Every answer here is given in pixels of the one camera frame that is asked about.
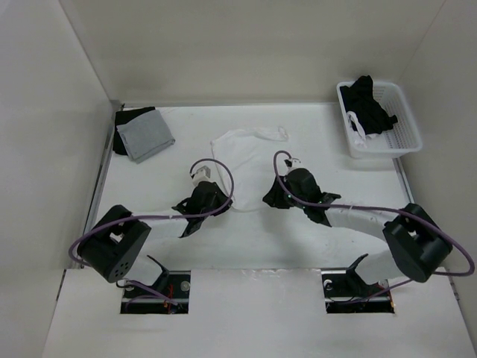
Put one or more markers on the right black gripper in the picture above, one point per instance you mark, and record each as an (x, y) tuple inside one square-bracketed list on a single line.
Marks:
[(274, 197)]

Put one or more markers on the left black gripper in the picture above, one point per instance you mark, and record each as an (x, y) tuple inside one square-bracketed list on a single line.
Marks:
[(222, 199)]

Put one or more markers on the white tank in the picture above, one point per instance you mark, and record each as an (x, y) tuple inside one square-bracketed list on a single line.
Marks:
[(360, 137), (248, 154)]

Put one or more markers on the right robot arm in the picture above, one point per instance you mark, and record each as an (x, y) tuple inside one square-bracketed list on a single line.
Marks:
[(414, 251)]

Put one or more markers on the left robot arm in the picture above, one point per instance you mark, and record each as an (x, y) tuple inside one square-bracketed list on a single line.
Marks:
[(112, 247)]

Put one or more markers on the folded grey tank top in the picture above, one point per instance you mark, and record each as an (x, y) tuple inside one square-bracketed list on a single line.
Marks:
[(145, 136)]

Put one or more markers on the white tank top in basket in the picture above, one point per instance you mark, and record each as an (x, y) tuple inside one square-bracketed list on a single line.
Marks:
[(360, 137)]

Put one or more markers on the folded black tank top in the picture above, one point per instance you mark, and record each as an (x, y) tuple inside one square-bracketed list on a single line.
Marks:
[(122, 118)]

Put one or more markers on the crumpled black tank top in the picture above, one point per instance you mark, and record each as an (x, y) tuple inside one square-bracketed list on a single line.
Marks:
[(358, 98)]

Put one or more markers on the white plastic basket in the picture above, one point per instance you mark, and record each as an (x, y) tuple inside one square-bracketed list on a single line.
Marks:
[(403, 138)]

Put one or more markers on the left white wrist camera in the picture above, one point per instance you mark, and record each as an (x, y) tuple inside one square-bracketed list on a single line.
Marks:
[(203, 174)]

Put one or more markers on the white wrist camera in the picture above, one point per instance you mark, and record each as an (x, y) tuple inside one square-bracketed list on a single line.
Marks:
[(292, 163), (203, 174)]

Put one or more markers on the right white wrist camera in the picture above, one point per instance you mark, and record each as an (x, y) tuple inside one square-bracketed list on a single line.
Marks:
[(292, 163)]

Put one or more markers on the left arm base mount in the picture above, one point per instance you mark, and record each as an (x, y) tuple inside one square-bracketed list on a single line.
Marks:
[(157, 290)]

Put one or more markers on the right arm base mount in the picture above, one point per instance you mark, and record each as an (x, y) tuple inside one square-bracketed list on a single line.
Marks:
[(346, 293)]

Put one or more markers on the right metal table rail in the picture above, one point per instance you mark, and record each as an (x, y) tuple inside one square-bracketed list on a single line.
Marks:
[(411, 201)]

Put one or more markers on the metal table rail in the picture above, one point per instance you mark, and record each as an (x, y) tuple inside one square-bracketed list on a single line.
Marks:
[(100, 177), (411, 201)]

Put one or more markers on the left metal table rail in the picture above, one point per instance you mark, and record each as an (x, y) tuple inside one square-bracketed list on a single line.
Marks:
[(100, 177)]

